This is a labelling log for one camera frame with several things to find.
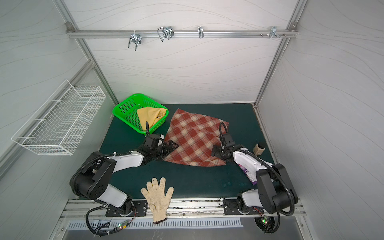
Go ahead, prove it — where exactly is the red plaid skirt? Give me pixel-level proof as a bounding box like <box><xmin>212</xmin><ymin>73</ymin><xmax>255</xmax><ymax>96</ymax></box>
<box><xmin>164</xmin><ymin>109</ymin><xmax>226</xmax><ymax>167</ymax></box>

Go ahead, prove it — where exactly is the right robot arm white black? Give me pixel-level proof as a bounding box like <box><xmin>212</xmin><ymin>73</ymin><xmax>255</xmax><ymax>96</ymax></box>
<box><xmin>212</xmin><ymin>122</ymin><xmax>298</xmax><ymax>216</ymax></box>

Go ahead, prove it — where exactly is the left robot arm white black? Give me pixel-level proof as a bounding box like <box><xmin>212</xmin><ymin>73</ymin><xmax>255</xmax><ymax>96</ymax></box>
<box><xmin>70</xmin><ymin>131</ymin><xmax>179</xmax><ymax>209</ymax></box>

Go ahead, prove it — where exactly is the small beige bottle black cap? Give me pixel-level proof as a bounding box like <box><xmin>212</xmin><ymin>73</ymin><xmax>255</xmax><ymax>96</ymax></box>
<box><xmin>253</xmin><ymin>143</ymin><xmax>266</xmax><ymax>156</ymax></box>

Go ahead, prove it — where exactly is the yellow tan skirt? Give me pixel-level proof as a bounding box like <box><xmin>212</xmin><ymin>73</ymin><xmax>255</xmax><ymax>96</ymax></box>
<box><xmin>137</xmin><ymin>107</ymin><xmax>167</xmax><ymax>131</ymax></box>

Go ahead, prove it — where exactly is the purple snack packet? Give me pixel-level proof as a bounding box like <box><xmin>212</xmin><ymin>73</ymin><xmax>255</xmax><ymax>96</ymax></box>
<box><xmin>240</xmin><ymin>165</ymin><xmax>259</xmax><ymax>185</ymax></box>

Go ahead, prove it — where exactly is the green plastic basket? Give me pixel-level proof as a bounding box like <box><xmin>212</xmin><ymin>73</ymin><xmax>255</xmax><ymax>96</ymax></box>
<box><xmin>113</xmin><ymin>94</ymin><xmax>169</xmax><ymax>135</ymax></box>

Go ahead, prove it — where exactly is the white knit work glove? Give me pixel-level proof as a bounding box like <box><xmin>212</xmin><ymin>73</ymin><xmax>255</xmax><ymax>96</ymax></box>
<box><xmin>141</xmin><ymin>177</ymin><xmax>174</xmax><ymax>225</ymax></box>

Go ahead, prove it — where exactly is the metal u-bolt hook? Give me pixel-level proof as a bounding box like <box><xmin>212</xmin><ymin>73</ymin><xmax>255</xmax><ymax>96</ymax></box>
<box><xmin>128</xmin><ymin>32</ymin><xmax>142</xmax><ymax>51</ymax></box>
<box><xmin>157</xmin><ymin>26</ymin><xmax>175</xmax><ymax>42</ymax></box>

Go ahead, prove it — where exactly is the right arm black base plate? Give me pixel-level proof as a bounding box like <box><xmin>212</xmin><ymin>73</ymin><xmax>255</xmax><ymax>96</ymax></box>
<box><xmin>219</xmin><ymin>198</ymin><xmax>264</xmax><ymax>216</ymax></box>

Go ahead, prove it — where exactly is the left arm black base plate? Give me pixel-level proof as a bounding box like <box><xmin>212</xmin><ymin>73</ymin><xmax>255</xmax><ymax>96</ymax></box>
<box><xmin>106</xmin><ymin>200</ymin><xmax>148</xmax><ymax>217</ymax></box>

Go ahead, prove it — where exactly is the right base cable bundle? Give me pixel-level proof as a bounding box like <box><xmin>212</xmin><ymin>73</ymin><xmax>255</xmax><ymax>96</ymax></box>
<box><xmin>254</xmin><ymin>209</ymin><xmax>282</xmax><ymax>234</ymax></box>

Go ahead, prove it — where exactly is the base cable bundle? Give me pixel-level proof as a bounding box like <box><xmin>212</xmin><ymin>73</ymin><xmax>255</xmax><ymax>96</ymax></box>
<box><xmin>85</xmin><ymin>203</ymin><xmax>138</xmax><ymax>237</ymax></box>
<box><xmin>254</xmin><ymin>209</ymin><xmax>282</xmax><ymax>234</ymax></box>

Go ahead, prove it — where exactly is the white wire basket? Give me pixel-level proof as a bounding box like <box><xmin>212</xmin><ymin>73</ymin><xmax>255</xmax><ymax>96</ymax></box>
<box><xmin>11</xmin><ymin>80</ymin><xmax>106</xmax><ymax>156</ymax></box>

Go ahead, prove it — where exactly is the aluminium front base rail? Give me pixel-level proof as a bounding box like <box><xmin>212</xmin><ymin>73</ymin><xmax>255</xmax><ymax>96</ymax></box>
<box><xmin>59</xmin><ymin>196</ymin><xmax>308</xmax><ymax>221</ymax></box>

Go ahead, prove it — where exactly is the left base cable bundle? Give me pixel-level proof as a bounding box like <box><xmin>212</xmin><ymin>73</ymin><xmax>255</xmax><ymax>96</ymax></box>
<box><xmin>85</xmin><ymin>203</ymin><xmax>138</xmax><ymax>237</ymax></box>

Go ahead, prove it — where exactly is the aluminium cross rail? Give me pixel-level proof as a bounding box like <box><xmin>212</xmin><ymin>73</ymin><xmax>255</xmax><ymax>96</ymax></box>
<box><xmin>67</xmin><ymin>29</ymin><xmax>299</xmax><ymax>39</ymax></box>

